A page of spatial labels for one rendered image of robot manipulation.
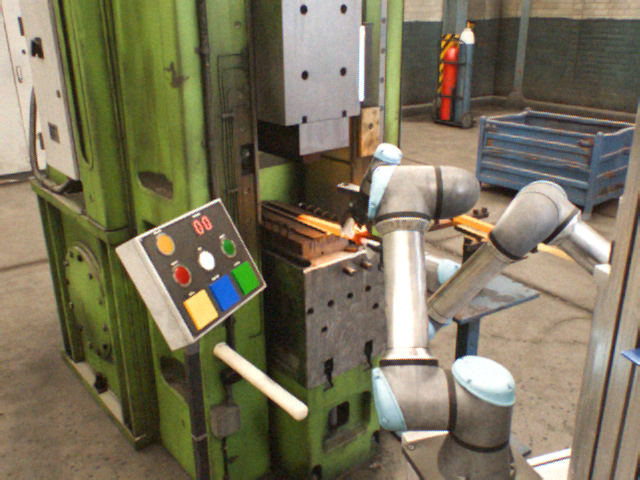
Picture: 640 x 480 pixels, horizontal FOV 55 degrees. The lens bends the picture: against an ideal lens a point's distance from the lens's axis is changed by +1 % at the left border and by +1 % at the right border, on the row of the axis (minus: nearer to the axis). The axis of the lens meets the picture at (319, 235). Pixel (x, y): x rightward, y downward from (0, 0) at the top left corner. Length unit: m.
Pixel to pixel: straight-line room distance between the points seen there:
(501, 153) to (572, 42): 4.89
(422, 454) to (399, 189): 0.55
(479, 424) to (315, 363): 0.99
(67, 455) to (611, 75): 9.00
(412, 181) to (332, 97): 0.72
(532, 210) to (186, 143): 0.97
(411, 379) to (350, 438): 1.29
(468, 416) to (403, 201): 0.43
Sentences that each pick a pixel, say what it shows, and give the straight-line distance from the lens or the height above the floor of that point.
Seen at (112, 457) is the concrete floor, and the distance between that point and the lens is 2.75.
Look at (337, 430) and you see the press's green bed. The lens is 2.44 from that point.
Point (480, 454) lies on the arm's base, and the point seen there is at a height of 0.90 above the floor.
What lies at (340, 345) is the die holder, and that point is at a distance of 2.16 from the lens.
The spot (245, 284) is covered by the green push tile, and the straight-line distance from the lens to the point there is 1.65.
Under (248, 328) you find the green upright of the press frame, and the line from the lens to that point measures 2.14.
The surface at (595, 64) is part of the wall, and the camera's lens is 10.37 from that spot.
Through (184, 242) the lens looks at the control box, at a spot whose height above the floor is 1.15.
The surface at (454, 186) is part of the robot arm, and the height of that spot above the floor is 1.35.
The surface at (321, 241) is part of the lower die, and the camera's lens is 2.01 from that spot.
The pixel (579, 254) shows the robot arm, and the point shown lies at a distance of 1.58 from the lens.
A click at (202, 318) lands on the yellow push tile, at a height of 0.99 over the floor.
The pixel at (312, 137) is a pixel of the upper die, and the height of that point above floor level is 1.32.
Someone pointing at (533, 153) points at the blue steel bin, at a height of 0.46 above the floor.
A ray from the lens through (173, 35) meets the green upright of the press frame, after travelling 1.80.
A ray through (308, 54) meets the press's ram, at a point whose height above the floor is 1.56.
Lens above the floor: 1.69
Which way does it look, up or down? 21 degrees down
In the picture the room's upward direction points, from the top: 1 degrees counter-clockwise
